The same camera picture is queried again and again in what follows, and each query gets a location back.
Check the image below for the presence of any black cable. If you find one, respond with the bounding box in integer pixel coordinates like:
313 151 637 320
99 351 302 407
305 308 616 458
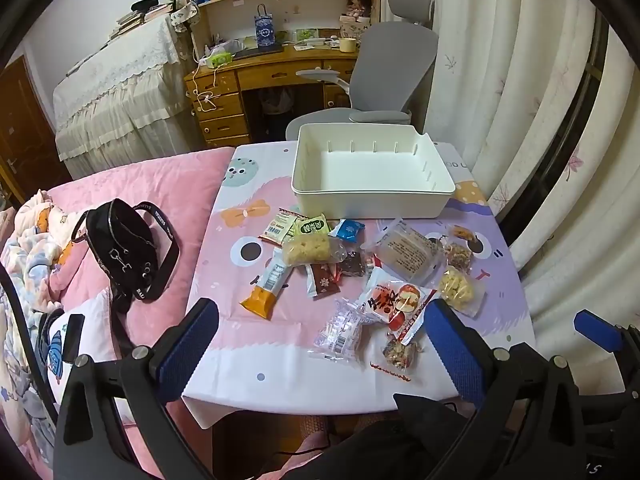
0 260 62 428

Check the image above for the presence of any wooden desk with drawers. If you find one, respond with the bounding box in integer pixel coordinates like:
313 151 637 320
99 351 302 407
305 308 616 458
183 42 367 149

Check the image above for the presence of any wooden bookshelf hutch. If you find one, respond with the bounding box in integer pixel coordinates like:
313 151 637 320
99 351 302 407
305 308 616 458
176 0 384 55

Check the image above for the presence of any brown wooden door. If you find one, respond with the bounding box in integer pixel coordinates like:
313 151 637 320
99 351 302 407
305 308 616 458
0 54 60 203

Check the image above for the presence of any brown and white snack packet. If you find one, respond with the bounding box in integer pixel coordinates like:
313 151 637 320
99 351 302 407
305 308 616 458
305 262 344 301

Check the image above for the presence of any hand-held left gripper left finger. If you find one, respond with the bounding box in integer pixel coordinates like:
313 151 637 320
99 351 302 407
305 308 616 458
52 298 220 480

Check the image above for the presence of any orange and white snack bar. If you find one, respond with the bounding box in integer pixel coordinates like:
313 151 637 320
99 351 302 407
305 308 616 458
239 260 292 322

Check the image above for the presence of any red apple print packet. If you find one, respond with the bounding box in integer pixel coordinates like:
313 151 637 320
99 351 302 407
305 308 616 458
357 267 435 347

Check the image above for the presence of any yellow puffed snack packet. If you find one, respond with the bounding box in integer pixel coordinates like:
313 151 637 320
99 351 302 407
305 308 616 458
437 264 487 317

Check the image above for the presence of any grey waste bin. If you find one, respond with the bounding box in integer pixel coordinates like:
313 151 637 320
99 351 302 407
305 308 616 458
261 87 297 117

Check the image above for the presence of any grey office chair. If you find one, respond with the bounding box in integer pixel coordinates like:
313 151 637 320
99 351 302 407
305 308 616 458
285 0 441 142

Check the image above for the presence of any large clear bread packet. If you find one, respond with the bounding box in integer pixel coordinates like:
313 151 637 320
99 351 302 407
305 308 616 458
362 219 444 284

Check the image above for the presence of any white cartoon print pillow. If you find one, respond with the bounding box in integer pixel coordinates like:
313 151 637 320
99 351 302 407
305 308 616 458
35 285 133 413

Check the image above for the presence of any dark chocolate snack packet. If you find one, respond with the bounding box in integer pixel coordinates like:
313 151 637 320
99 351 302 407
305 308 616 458
340 251 369 279

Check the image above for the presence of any multicoloured printed blanket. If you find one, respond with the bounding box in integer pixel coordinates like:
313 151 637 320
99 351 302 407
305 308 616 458
0 189 88 313

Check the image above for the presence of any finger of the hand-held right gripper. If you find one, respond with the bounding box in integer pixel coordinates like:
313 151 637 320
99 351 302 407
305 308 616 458
574 310 640 362

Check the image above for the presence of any clear rice cake packet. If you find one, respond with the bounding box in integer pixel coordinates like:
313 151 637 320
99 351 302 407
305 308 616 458
281 233 347 267

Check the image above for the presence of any blue snack packet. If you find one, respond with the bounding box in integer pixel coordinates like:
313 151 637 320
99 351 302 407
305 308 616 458
329 218 367 244

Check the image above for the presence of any green snack packet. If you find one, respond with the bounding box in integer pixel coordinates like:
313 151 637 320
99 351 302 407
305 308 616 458
292 213 332 242

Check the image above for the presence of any white charger cable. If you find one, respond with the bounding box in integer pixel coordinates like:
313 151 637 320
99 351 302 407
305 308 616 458
191 57 222 116

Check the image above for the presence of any floral fabric bag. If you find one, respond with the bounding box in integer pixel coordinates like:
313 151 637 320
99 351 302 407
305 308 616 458
169 2 202 35

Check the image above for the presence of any stack of books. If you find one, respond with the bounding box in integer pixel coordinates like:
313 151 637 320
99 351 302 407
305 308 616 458
107 0 175 42

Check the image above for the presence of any doll with brown hair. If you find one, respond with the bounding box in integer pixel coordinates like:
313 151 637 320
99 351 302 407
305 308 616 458
344 0 375 25

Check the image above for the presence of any nut packet with red edge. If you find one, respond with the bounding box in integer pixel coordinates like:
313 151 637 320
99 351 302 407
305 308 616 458
370 334 425 382

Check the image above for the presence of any red green cracker packet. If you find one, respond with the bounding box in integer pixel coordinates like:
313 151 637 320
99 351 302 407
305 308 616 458
258 208 309 247

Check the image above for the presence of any white lace cover cloth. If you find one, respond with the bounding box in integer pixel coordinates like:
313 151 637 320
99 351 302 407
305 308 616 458
52 10 199 179

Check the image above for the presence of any clear mixed nut packet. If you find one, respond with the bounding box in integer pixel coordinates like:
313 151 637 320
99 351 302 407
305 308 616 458
442 241 474 274

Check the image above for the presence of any dark window frame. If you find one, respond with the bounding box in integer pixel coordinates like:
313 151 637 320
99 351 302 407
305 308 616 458
492 10 617 266

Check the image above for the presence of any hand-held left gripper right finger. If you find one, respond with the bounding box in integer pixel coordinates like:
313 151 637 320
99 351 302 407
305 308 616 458
424 299 586 480

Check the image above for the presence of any blue paper gift bag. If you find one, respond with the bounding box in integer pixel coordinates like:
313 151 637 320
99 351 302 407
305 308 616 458
253 4 279 51

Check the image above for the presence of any white plastic storage box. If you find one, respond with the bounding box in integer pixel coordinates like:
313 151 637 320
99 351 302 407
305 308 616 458
291 123 456 220

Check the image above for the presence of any black shoulder bag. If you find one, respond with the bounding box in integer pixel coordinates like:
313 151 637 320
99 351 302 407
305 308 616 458
70 198 180 357

